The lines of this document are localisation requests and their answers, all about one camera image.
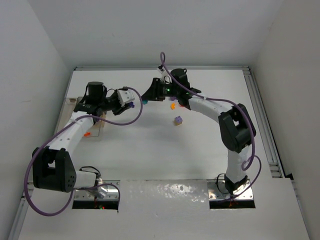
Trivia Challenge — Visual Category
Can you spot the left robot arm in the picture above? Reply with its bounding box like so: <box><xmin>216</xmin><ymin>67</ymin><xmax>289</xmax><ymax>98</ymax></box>
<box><xmin>32</xmin><ymin>81</ymin><xmax>135</xmax><ymax>193</ymax></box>

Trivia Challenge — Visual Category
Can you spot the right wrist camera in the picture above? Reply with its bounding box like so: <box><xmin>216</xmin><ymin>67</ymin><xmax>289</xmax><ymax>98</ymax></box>
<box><xmin>157</xmin><ymin>65</ymin><xmax>168</xmax><ymax>83</ymax></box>

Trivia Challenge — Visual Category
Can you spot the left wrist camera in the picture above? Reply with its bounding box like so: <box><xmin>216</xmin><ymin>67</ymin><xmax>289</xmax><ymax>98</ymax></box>
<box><xmin>117</xmin><ymin>89</ymin><xmax>135</xmax><ymax>107</ymax></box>

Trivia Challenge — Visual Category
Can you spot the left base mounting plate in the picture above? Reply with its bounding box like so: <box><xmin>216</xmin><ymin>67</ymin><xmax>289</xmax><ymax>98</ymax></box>
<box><xmin>74</xmin><ymin>180</ymin><xmax>120</xmax><ymax>201</ymax></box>

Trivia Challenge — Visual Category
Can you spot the base mounting plate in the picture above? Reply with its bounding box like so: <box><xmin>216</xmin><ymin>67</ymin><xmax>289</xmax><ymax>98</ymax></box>
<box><xmin>207</xmin><ymin>179</ymin><xmax>255</xmax><ymax>201</ymax></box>
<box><xmin>74</xmin><ymin>180</ymin><xmax>120</xmax><ymax>201</ymax></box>

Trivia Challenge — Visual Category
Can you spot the lavender lego stack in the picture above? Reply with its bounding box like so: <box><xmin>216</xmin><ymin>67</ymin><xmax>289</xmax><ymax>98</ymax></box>
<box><xmin>173</xmin><ymin>116</ymin><xmax>183</xmax><ymax>126</ymax></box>

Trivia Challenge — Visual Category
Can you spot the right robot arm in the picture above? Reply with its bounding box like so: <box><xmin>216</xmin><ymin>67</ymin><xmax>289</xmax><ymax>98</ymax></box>
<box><xmin>142</xmin><ymin>65</ymin><xmax>256</xmax><ymax>194</ymax></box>

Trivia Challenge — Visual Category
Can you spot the clear container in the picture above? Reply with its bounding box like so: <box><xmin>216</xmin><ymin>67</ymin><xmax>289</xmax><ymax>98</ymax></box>
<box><xmin>83</xmin><ymin>125</ymin><xmax>103</xmax><ymax>138</ymax></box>

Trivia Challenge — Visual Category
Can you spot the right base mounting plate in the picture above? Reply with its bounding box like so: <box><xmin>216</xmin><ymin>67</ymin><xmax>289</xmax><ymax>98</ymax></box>
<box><xmin>207</xmin><ymin>179</ymin><xmax>255</xmax><ymax>201</ymax></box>

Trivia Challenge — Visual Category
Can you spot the dark purple base plate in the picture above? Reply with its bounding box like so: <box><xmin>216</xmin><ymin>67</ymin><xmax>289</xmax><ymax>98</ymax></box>
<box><xmin>128</xmin><ymin>102</ymin><xmax>135</xmax><ymax>108</ymax></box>

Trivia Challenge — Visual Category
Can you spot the small orange lego piece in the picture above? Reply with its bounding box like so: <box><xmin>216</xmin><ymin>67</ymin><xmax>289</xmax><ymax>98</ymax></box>
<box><xmin>83</xmin><ymin>132</ymin><xmax>91</xmax><ymax>137</ymax></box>

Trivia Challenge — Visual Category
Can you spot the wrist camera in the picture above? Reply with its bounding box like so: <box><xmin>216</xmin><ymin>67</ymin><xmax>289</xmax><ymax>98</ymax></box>
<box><xmin>157</xmin><ymin>65</ymin><xmax>168</xmax><ymax>83</ymax></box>
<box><xmin>117</xmin><ymin>89</ymin><xmax>135</xmax><ymax>107</ymax></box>

